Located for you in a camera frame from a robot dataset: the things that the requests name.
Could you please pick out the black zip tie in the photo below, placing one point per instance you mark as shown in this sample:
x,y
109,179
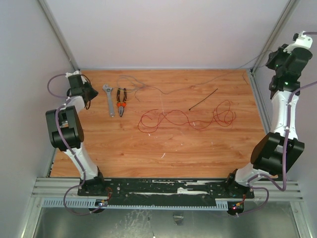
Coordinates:
x,y
203,99

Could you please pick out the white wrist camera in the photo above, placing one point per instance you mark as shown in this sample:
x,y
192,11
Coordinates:
x,y
303,40
72,74

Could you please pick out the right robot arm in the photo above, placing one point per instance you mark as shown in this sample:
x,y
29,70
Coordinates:
x,y
277,152

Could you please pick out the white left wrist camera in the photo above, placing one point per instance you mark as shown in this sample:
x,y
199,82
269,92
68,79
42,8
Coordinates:
x,y
72,74

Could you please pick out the silver adjustable wrench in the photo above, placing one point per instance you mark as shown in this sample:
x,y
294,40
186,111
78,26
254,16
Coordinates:
x,y
108,91

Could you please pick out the grey slotted cable duct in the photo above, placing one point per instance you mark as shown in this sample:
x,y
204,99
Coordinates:
x,y
93,203

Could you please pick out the orange handled pliers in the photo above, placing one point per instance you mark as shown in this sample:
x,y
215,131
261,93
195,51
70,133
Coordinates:
x,y
121,104

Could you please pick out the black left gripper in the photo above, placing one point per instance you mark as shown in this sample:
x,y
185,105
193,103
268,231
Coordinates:
x,y
94,92

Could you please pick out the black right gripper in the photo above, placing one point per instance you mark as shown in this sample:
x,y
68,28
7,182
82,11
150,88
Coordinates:
x,y
272,61

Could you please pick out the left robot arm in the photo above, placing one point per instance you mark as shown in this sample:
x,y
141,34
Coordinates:
x,y
67,135

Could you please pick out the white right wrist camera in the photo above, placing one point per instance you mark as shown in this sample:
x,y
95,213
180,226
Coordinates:
x,y
303,40

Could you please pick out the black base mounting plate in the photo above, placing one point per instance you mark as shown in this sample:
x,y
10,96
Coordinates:
x,y
173,191

